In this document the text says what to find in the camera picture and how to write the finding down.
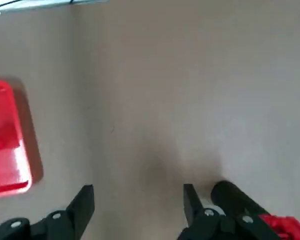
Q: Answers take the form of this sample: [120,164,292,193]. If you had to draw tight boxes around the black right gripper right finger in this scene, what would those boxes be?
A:
[176,183,277,240]

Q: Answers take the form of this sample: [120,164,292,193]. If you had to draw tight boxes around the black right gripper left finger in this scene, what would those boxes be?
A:
[0,184,95,240]

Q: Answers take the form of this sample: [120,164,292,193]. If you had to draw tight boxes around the red paper cup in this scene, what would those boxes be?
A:
[0,119,20,154]

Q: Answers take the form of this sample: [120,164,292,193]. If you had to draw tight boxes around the red plastic tray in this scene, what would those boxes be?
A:
[0,79,33,200]

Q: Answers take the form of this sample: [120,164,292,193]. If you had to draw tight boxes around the red plastic mount part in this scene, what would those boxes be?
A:
[260,214,300,240]

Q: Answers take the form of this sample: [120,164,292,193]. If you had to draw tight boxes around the thin black cable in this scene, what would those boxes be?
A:
[0,0,25,13]

